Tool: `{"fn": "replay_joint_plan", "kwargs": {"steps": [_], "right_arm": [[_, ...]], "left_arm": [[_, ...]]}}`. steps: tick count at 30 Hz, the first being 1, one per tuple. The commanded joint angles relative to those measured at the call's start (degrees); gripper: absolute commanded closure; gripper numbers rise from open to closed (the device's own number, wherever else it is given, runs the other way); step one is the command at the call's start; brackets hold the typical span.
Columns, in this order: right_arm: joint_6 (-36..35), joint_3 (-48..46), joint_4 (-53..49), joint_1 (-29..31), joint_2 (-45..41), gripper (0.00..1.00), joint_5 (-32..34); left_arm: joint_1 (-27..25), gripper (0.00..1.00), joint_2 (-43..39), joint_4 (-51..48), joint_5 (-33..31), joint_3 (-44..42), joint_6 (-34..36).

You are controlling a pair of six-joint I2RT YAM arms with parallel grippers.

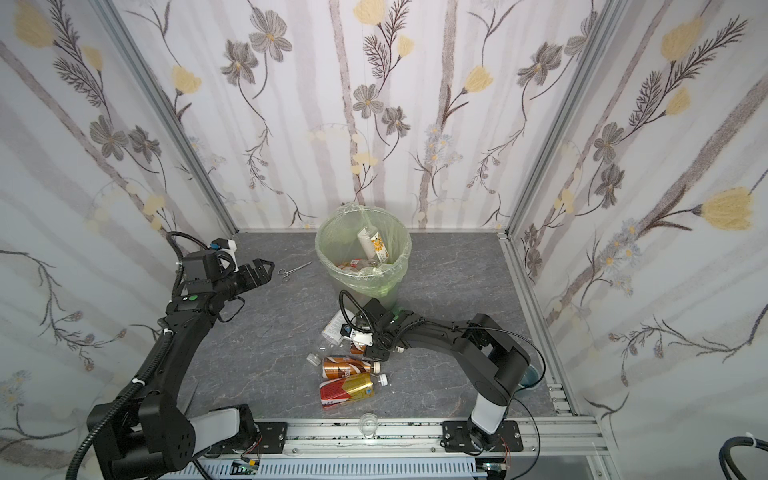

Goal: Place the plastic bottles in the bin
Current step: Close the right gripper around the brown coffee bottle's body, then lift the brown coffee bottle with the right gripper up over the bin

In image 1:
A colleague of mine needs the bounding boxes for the white label bottle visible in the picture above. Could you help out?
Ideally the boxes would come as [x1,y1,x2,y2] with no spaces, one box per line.
[306,310,346,366]

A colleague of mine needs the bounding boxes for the brown coffee bottle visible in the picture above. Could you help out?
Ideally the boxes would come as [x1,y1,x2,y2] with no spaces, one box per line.
[321,356,381,380]
[350,342,367,356]

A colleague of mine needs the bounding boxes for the tall white red bottle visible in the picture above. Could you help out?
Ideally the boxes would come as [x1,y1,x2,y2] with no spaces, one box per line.
[337,259,370,271]

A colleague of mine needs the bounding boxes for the red yellow tea bottle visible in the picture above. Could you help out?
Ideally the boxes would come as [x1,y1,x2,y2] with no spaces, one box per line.
[319,373,390,408]

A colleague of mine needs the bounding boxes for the clear square bottle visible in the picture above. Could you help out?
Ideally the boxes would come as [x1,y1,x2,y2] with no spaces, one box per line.
[357,226,390,264]

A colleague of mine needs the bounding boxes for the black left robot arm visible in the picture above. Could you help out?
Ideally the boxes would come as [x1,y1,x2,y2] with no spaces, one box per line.
[65,231,275,479]

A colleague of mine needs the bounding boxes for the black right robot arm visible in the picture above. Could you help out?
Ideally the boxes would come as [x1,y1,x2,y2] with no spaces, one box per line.
[338,290,531,456]

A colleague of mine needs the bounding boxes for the green plastic waste bin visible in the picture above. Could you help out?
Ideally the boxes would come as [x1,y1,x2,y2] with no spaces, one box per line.
[316,206,412,313]

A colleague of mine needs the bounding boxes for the green translucent bin liner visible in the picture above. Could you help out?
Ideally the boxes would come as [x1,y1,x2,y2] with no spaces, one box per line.
[314,203,413,299]

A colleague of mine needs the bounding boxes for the small metal scissors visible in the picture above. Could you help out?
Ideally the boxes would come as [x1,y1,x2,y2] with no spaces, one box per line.
[278,261,312,282]

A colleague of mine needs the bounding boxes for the clear glass bulb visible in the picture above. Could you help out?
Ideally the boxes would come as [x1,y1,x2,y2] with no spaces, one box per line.
[358,413,379,439]

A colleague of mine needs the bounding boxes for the teal ceramic cup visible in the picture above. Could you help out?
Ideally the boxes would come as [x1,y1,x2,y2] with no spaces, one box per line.
[519,365,543,390]

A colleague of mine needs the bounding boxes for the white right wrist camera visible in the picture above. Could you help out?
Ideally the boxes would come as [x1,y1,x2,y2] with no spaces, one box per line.
[340,324,373,347]

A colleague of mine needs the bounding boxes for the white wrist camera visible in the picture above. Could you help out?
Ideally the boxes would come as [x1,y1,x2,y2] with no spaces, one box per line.
[340,324,373,347]
[210,238,238,271]

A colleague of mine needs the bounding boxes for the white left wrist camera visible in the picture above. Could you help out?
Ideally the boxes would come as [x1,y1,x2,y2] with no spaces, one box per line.
[210,238,238,271]

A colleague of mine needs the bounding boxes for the white slotted cable duct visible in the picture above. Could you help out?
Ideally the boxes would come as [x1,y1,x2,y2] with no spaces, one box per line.
[164,458,490,480]

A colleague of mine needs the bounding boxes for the aluminium rail base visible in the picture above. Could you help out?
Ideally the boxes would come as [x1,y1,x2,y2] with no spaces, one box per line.
[173,418,607,463]

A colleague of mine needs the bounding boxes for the black corrugated cable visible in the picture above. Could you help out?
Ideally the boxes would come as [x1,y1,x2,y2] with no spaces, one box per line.
[718,433,768,480]

